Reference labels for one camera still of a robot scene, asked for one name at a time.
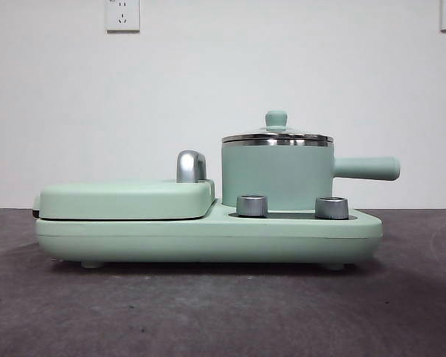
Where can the glass pot lid green knob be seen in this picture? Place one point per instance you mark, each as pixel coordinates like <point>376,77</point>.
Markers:
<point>276,119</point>

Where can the silver control knob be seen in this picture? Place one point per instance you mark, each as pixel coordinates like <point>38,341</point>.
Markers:
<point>331,207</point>
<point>251,205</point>

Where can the green griddle lid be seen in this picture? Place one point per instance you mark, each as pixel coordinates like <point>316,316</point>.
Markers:
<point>115,201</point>

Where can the green breakfast machine base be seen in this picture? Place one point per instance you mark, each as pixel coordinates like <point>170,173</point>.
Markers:
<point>208,238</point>

